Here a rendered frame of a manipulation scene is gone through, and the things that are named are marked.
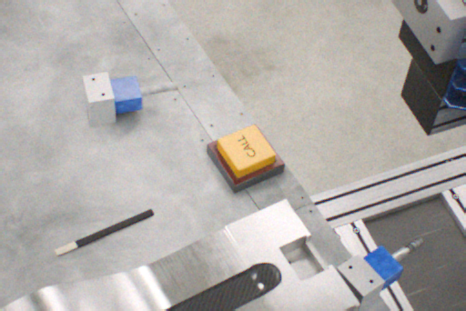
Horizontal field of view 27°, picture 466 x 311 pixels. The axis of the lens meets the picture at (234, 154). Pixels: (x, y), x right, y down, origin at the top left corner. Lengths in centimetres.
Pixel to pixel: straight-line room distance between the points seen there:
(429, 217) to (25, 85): 97
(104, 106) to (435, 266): 90
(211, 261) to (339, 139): 129
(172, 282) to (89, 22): 52
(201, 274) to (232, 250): 5
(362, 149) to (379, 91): 20
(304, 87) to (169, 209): 125
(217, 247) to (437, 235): 95
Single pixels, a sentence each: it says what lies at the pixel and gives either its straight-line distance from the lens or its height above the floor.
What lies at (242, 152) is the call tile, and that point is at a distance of 131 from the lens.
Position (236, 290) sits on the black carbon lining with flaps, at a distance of 115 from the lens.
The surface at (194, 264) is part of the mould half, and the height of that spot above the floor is 88.
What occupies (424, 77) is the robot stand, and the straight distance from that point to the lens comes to 148.
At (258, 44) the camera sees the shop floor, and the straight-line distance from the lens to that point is 258.
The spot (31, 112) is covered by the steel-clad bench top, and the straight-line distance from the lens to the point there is 141.
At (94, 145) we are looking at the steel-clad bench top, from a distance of 136.
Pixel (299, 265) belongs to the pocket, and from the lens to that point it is 119.
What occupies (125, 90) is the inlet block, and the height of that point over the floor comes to 84.
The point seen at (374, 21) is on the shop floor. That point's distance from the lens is 270.
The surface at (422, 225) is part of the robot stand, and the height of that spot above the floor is 21.
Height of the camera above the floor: 189
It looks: 54 degrees down
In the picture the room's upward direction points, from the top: 6 degrees clockwise
